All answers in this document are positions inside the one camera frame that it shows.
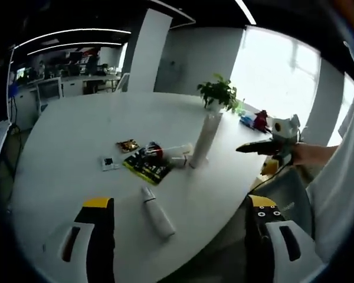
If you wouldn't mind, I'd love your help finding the gold foil skincare sachet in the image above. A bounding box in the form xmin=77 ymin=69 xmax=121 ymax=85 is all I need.
xmin=115 ymin=139 xmax=140 ymax=153

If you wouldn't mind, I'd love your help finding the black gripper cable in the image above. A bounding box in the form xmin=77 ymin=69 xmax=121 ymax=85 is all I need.
xmin=252 ymin=160 xmax=293 ymax=191

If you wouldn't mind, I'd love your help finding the dark red bag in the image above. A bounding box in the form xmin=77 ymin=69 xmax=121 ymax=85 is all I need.
xmin=253 ymin=109 xmax=269 ymax=130

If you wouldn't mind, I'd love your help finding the white skincare bottle red collar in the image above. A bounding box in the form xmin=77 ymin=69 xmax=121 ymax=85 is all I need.
xmin=143 ymin=141 xmax=195 ymax=162

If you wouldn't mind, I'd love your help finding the small white skincare bottle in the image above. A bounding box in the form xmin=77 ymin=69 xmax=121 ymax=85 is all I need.
xmin=139 ymin=185 xmax=177 ymax=237
xmin=170 ymin=155 xmax=190 ymax=168

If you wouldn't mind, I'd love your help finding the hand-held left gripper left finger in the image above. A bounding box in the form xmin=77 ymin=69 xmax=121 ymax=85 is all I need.
xmin=42 ymin=196 xmax=116 ymax=283

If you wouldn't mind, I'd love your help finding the white mesh office chair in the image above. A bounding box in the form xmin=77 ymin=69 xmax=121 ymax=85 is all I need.
xmin=35 ymin=77 xmax=63 ymax=114

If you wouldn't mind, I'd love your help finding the white office desk row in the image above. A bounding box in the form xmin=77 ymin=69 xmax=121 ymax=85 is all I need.
xmin=60 ymin=72 xmax=122 ymax=95

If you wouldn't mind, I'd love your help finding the blue packet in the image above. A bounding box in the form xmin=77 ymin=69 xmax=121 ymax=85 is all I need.
xmin=239 ymin=113 xmax=256 ymax=127

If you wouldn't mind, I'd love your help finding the wide ceiling light strip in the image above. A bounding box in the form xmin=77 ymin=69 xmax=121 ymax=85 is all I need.
xmin=234 ymin=0 xmax=257 ymax=26

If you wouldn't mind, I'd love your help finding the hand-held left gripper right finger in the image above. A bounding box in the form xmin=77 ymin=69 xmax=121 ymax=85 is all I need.
xmin=244 ymin=194 xmax=317 ymax=283

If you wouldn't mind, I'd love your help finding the potted green plant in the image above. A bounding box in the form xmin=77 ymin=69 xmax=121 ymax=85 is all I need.
xmin=196 ymin=73 xmax=240 ymax=114

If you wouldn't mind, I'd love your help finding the white low cabinet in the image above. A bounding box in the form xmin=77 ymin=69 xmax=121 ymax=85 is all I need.
xmin=16 ymin=77 xmax=63 ymax=130

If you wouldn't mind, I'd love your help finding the black green skincare sachet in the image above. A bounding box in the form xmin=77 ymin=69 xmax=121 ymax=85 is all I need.
xmin=122 ymin=147 xmax=173 ymax=186

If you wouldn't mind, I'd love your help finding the tall white skincare tube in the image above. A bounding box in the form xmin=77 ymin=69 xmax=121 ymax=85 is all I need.
xmin=191 ymin=113 xmax=224 ymax=169

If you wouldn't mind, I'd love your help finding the long ceiling light strip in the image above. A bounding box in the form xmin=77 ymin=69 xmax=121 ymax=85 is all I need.
xmin=16 ymin=28 xmax=135 ymax=50
xmin=26 ymin=42 xmax=128 ymax=56

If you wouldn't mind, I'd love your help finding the white frame office chair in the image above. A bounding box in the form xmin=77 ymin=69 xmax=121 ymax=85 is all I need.
xmin=116 ymin=73 xmax=130 ymax=93

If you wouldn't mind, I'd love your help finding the grey office chair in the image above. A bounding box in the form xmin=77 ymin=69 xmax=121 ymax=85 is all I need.
xmin=247 ymin=169 xmax=316 ymax=245

